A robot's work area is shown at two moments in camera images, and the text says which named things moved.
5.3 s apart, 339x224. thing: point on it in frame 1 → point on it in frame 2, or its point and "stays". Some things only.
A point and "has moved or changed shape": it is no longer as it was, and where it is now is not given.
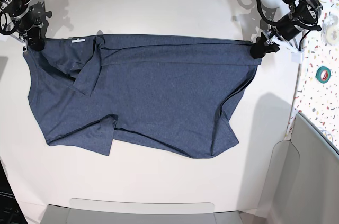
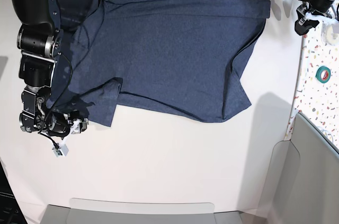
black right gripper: [284, 29] → [318, 3]
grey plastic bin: [303, 188] stays
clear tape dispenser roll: [330, 29] stays
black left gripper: [28, 23] → [59, 124]
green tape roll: [323, 74] stays
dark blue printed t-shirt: [172, 90] has moved or changed shape
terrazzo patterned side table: [317, 95] stays
